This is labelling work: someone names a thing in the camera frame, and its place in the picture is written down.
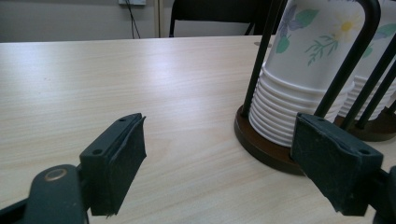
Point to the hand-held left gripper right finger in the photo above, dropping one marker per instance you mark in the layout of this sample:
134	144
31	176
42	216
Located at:
336	161

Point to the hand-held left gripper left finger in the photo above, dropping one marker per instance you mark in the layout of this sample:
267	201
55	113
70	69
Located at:
109	168

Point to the black rod cup holder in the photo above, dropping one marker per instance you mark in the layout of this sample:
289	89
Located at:
373	131
258	146

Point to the stack of floral paper cups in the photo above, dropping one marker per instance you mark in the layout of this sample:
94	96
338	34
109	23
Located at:
311	40
381	43

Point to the black chair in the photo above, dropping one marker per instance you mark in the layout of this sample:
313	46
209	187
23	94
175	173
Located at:
211	11

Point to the beige wall trim strip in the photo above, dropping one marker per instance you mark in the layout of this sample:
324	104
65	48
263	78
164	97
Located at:
158	18

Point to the white wall socket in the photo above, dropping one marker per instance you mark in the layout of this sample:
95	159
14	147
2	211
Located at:
137	2

